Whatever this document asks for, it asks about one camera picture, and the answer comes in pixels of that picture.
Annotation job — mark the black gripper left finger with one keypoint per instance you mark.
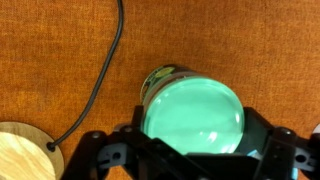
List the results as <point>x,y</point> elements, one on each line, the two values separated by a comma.
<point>137,118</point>

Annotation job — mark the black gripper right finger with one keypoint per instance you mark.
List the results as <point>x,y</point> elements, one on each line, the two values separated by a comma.
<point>260,133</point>

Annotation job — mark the green jar lid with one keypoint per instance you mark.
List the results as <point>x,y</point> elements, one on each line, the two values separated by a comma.
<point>193,116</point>

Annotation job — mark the orange fabric couch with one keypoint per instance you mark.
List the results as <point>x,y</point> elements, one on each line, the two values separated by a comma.
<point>216,36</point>

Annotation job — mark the wooden lamp base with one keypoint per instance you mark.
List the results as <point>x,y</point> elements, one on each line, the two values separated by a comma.
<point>23,153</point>

